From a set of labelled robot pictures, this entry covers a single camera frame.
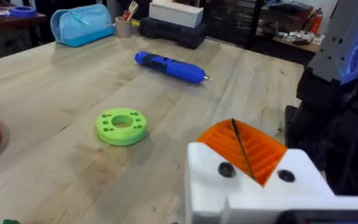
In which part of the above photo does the wooden fork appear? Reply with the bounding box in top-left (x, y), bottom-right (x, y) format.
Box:
top-left (127, 1), bottom-right (139, 21)

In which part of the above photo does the beige cup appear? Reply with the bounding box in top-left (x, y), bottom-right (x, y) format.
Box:
top-left (114, 16), bottom-right (133, 39)

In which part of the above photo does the light blue zip bag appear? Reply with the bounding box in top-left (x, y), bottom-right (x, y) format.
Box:
top-left (50, 4), bottom-right (116, 48)

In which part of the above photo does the left gripper white and orange right finger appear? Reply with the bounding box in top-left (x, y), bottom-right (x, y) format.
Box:
top-left (232, 119), bottom-right (336, 198)

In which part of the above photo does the blue tape roll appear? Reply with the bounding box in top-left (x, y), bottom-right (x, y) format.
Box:
top-left (9, 6), bottom-right (38, 18)

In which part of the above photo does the blue electric screwdriver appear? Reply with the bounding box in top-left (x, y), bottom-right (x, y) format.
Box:
top-left (134, 51), bottom-right (213, 85)

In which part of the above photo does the brown side table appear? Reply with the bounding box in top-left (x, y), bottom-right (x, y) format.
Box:
top-left (0, 11), bottom-right (48, 34)

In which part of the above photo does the white box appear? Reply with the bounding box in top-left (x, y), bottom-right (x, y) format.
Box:
top-left (148, 0), bottom-right (204, 29)

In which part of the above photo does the red spray can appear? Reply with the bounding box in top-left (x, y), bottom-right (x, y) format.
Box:
top-left (308, 8), bottom-right (324, 35)

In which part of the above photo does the heap of small tools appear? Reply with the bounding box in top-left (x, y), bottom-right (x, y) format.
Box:
top-left (277, 29), bottom-right (326, 46)

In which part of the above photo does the green disc with holes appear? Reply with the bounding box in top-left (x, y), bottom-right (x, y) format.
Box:
top-left (95, 107), bottom-right (148, 147)

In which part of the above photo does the black tool case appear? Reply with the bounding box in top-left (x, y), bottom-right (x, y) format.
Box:
top-left (139, 17), bottom-right (208, 50)

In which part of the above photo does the wooden workbench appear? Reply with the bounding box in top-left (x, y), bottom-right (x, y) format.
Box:
top-left (272, 35), bottom-right (358, 70)

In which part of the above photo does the left gripper white and orange left finger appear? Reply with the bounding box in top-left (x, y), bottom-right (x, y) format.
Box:
top-left (185, 119), bottom-right (270, 224)

